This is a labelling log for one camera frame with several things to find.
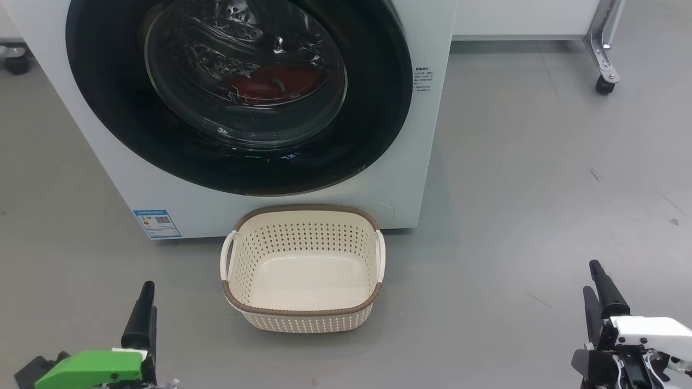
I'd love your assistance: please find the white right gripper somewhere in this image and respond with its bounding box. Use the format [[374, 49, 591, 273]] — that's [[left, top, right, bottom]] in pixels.
[[572, 260, 692, 389]]

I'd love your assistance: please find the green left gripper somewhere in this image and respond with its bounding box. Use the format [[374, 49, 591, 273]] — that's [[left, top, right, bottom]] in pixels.
[[35, 281, 158, 389]]

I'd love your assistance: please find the round black glass washer door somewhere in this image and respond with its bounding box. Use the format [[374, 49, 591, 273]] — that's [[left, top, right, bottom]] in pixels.
[[65, 0, 414, 196]]

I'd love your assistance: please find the red basketball jersey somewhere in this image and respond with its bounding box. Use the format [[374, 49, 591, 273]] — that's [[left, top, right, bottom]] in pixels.
[[224, 65, 322, 106]]

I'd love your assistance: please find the white front-load washing machine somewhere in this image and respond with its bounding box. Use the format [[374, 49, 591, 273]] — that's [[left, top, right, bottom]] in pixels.
[[3, 0, 459, 241]]

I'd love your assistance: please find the cream perforated laundry basket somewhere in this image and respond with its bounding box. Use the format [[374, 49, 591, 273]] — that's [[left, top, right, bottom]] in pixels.
[[220, 204, 386, 333]]

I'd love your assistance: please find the stainless steel washing machine drum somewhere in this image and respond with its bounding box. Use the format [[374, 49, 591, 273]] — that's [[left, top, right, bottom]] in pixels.
[[146, 0, 347, 114]]

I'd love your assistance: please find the blue energy label sticker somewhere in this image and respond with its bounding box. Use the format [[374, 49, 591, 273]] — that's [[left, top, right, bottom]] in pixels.
[[134, 210, 182, 239]]

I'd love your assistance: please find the white partition panel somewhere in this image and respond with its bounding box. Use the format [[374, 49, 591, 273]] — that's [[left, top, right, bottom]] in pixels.
[[451, 0, 601, 42]]

